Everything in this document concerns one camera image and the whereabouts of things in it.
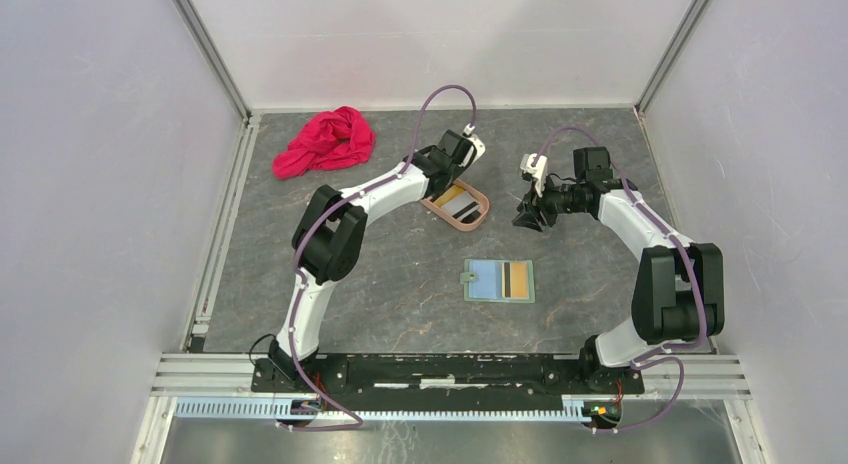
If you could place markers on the silver card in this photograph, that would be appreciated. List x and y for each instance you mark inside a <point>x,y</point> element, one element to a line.
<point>465,209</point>

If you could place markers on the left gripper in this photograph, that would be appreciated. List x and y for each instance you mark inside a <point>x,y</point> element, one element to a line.
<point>455,172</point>

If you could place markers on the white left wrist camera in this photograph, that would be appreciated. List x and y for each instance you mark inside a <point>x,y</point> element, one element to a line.
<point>476,146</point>

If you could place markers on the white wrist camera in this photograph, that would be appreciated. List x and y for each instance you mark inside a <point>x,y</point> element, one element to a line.
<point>476,146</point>
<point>533,169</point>

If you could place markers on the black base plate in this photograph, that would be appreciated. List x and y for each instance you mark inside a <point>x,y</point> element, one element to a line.
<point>450,382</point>

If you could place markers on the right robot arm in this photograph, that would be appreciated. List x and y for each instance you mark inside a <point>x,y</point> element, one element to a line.
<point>678,298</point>

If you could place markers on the pink oval tray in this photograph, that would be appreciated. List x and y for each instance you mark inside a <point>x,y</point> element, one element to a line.
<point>445,215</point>

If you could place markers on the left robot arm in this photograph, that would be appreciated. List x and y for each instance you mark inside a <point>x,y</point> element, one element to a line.
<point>329,236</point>

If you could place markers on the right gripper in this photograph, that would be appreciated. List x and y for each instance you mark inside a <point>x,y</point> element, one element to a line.
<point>530,209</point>

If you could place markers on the gold card black stripe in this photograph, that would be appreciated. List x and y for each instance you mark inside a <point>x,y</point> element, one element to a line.
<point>515,276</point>

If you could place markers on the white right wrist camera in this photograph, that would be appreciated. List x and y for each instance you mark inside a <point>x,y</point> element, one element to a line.
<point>533,169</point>

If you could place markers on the gold striped card in tray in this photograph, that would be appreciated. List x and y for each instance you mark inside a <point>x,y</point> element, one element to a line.
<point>449,195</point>

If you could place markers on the red crumpled cloth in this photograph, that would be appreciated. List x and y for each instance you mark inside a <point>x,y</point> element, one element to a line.
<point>329,141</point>

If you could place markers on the green card holder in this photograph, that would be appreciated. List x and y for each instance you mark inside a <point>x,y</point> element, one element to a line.
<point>481,281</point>

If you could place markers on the white slotted cable duct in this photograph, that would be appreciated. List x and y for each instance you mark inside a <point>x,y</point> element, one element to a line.
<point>307,410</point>

